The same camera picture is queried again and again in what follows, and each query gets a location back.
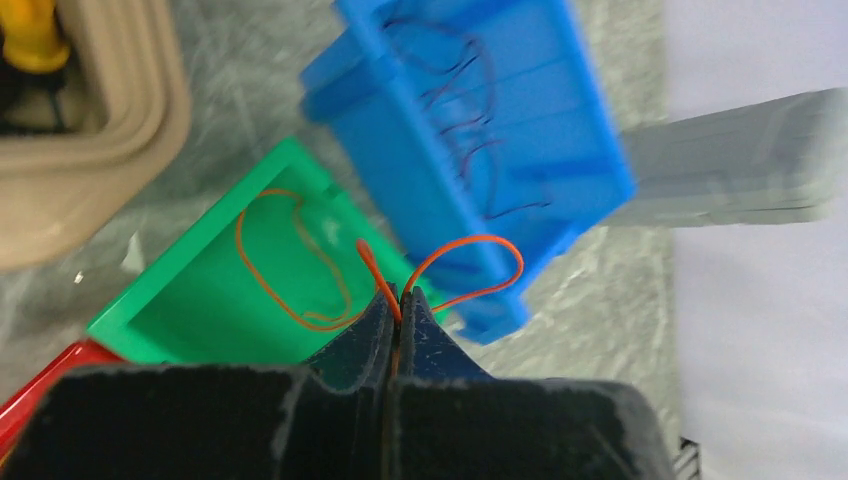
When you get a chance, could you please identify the tan open toolbox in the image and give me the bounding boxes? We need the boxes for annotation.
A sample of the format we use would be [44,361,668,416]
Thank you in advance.
[1,1,191,271]

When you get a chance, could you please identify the purple wires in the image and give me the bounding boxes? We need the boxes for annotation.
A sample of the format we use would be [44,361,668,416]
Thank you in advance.
[380,16,554,223]

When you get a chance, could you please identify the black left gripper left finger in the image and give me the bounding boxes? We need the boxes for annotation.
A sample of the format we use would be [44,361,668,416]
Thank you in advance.
[1,287,397,479]

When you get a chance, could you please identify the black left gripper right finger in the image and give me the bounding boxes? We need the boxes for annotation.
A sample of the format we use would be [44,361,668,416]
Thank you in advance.
[387,289,675,479]

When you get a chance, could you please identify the blue plastic bin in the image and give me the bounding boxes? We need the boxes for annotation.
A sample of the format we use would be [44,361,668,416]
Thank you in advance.
[301,1,635,344]

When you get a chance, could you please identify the red plastic bin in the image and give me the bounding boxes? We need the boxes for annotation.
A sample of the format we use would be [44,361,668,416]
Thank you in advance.
[1,339,125,465]

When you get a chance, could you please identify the orange wires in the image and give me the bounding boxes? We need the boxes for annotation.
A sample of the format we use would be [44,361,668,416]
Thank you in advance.
[235,189,372,333]

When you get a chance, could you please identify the green plastic bin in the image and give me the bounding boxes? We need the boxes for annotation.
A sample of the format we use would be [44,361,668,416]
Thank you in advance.
[87,138,413,364]

